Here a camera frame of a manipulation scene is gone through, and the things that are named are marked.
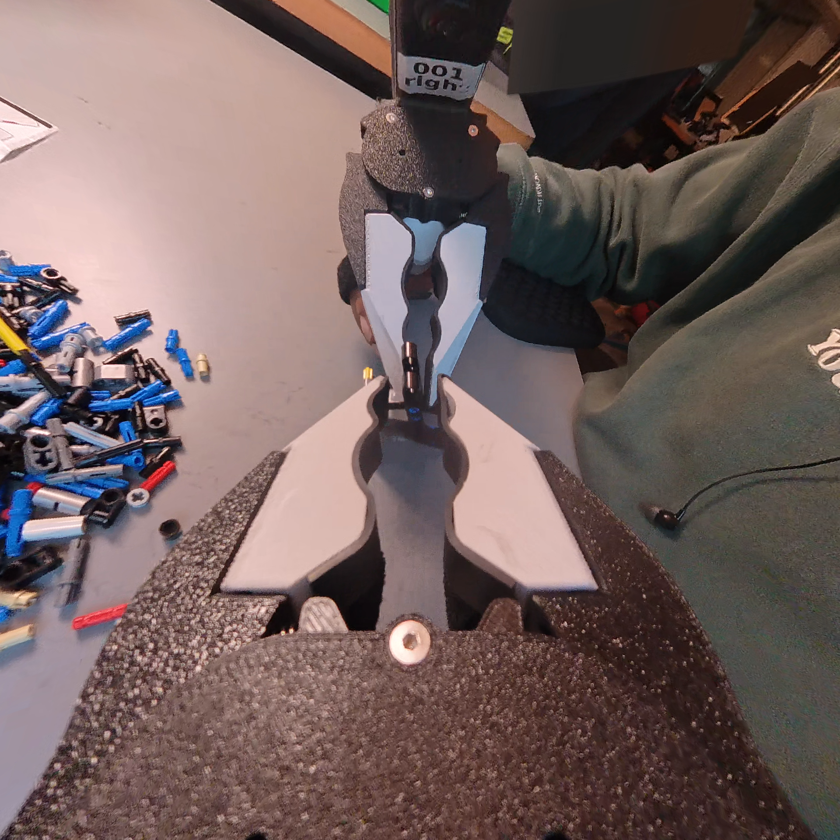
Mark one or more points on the clear sticker sheet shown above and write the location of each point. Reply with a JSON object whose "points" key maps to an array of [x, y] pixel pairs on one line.
{"points": [[20, 129]]}

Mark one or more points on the pile of small building bricks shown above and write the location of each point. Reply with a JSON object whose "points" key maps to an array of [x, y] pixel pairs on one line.
{"points": [[79, 433]]}

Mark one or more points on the grey desk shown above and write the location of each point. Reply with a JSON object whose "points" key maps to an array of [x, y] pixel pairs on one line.
{"points": [[197, 197]]}

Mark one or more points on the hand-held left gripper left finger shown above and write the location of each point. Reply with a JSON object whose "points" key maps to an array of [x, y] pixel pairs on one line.
{"points": [[295, 525]]}

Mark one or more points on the wood-edged table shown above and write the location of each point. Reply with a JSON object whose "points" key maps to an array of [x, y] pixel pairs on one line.
{"points": [[328, 29]]}

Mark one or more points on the black earphone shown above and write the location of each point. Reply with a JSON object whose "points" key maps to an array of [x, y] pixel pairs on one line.
{"points": [[667, 516]]}

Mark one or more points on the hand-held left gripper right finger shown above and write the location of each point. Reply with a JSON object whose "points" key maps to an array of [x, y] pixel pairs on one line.
{"points": [[519, 525]]}

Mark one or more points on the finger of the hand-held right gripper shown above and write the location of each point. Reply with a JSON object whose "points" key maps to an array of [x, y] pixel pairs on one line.
{"points": [[469, 276], [385, 276]]}

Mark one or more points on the person's right forearm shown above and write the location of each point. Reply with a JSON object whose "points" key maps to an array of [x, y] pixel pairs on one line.
{"points": [[630, 223]]}

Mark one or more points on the person's right hand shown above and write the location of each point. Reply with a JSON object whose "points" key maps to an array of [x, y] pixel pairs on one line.
{"points": [[361, 319]]}

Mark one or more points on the person's torso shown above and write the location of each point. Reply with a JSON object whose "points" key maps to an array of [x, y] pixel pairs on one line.
{"points": [[735, 591]]}

